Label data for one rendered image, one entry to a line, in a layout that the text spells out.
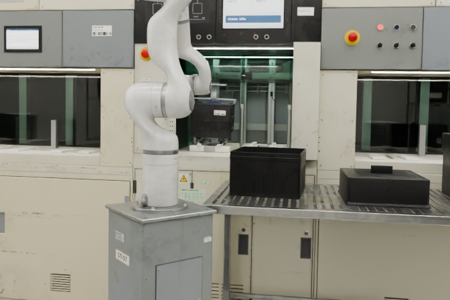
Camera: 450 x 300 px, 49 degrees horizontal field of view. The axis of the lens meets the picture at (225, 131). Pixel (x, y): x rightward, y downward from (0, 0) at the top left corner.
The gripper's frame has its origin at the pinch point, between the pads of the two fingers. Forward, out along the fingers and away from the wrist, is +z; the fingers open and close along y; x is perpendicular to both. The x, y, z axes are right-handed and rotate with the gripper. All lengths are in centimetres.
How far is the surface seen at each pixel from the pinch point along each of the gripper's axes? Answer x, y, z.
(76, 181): -47, -62, 13
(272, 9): 37, 33, 13
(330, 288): -92, 63, 13
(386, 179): -33, 77, -36
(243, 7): 38.0, 19.4, 13.2
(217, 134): -22.9, 4.8, 33.6
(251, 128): -22, 16, 102
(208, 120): -15.8, 0.3, 32.8
